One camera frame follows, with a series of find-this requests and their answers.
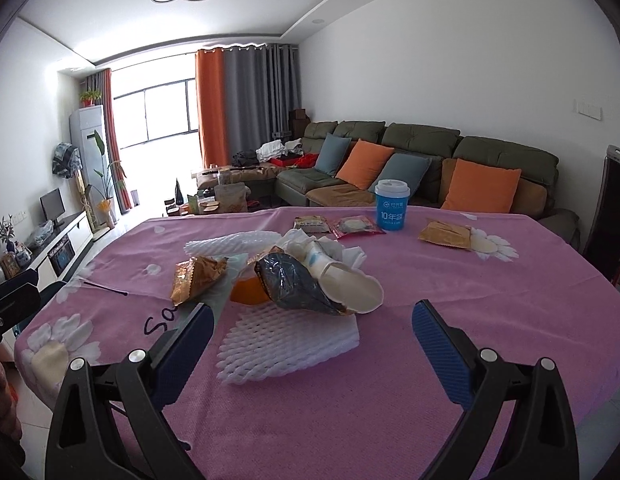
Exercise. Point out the blue grey cushion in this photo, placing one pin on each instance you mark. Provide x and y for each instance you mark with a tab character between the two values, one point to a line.
332	154
404	167

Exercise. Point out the small brown snack packet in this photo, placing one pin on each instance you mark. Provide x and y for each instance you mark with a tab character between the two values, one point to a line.
312	224

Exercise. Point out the white crumpled tissue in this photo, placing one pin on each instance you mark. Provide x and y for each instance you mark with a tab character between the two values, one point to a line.
296	243

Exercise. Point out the white TV cabinet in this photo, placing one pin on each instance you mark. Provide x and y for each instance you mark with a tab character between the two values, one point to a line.
61	253

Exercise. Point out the olive green sectional sofa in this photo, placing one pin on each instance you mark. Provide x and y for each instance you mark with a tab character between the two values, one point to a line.
534	197

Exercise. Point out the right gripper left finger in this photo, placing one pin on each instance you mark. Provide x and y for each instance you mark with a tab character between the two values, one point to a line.
84	440

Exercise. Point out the pink floral tablecloth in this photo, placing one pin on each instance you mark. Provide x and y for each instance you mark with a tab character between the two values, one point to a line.
303	395

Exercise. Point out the white paper cup blue dots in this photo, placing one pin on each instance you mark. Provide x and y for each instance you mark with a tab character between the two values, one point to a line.
352	288

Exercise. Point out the black cable tie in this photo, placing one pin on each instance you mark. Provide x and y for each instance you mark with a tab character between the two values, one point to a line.
107	288

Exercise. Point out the blue cup with white lid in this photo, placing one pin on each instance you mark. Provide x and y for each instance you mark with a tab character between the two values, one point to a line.
392	197

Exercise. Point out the red clear snack packet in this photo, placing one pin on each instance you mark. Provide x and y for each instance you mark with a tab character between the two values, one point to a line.
354	225

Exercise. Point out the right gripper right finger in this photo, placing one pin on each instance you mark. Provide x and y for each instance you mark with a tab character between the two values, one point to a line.
540	441

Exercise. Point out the grey curtain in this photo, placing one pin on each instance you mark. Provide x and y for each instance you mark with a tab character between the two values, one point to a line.
262	86

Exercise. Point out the small black monitor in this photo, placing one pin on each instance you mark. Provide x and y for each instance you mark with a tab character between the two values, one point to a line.
52	207

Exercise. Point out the white standing air conditioner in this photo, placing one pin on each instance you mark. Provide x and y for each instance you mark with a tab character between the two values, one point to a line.
82	122

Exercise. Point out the orange peel piece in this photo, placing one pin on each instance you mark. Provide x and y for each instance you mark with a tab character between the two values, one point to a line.
249	292

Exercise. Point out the gold flat snack packet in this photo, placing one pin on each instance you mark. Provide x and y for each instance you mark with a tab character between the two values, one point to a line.
446	234

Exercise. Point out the gold and black snack bag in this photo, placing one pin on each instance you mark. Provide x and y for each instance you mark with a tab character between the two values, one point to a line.
289	284

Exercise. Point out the orange cushion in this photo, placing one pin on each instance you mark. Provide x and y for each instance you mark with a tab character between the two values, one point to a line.
364	164
471	187

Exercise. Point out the gold foil snack wrapper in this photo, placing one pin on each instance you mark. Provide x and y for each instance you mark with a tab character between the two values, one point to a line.
195	276

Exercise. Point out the coffee table with jars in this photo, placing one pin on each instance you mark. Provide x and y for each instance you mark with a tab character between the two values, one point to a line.
228	189

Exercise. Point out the orange curtain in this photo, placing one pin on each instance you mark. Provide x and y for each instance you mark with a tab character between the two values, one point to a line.
210	92

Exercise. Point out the tall potted plant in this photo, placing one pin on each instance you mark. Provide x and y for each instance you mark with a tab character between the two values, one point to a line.
108	185

